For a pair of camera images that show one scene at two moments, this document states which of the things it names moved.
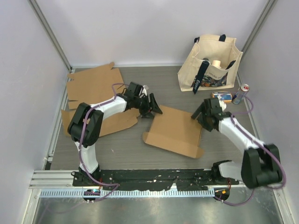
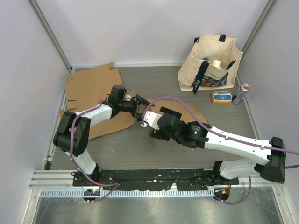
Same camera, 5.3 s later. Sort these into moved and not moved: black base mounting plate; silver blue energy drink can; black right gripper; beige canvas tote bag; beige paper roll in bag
Moved: black right gripper
Not moved: beige canvas tote bag; silver blue energy drink can; beige paper roll in bag; black base mounting plate
